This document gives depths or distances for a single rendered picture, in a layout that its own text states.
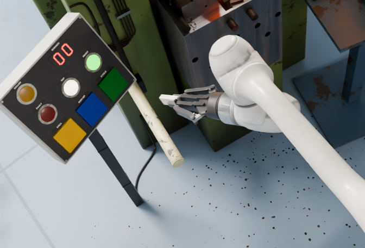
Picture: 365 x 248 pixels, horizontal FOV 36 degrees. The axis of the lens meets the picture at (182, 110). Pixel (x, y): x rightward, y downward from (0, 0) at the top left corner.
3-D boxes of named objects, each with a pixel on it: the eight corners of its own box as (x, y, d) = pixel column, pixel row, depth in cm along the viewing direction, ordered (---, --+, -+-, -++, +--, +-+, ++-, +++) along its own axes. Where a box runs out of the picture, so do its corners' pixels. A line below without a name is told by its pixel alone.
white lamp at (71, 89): (82, 91, 159) (77, 83, 155) (68, 99, 159) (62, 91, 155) (78, 84, 161) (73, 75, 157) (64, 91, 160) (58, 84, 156)
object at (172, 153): (186, 163, 195) (184, 156, 191) (173, 170, 194) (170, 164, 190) (133, 75, 217) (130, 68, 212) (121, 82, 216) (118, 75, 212)
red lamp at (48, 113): (60, 117, 156) (54, 110, 152) (44, 125, 155) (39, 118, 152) (55, 109, 158) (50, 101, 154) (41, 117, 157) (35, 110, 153)
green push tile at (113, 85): (129, 83, 169) (114, 66, 164) (113, 102, 167) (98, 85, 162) (126, 83, 170) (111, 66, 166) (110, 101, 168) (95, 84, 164)
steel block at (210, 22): (282, 58, 224) (282, -17, 186) (201, 103, 220) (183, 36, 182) (213, -26, 252) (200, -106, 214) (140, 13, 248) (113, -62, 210)
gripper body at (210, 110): (224, 128, 147) (198, 124, 153) (239, 104, 151) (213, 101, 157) (212, 109, 143) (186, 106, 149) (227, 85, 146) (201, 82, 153)
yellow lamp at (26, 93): (39, 98, 151) (33, 90, 148) (24, 106, 151) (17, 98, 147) (35, 90, 153) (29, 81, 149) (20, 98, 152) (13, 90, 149)
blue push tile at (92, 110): (108, 108, 166) (92, 91, 161) (92, 127, 164) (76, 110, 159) (105, 107, 167) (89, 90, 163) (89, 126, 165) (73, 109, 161)
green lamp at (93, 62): (104, 66, 162) (100, 57, 158) (90, 74, 162) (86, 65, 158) (100, 59, 164) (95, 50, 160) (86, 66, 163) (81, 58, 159)
